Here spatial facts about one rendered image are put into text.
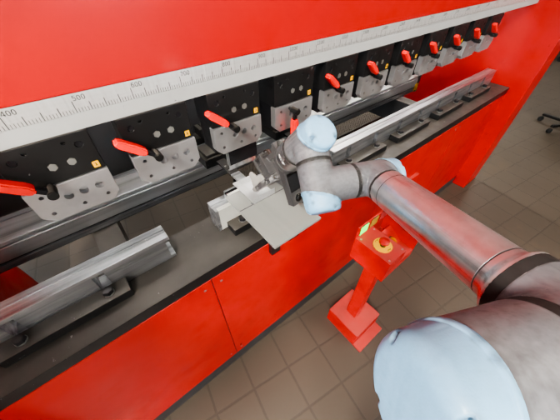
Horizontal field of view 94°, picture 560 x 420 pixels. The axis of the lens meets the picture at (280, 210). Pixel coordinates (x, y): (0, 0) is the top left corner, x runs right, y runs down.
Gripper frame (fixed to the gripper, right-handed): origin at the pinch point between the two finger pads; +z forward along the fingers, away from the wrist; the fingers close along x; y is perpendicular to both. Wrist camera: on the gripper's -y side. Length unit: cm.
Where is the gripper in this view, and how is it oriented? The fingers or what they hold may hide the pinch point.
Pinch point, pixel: (264, 187)
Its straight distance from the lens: 83.0
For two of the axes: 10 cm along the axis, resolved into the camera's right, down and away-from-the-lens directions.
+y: -4.8, -8.8, -0.4
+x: -7.8, 4.5, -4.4
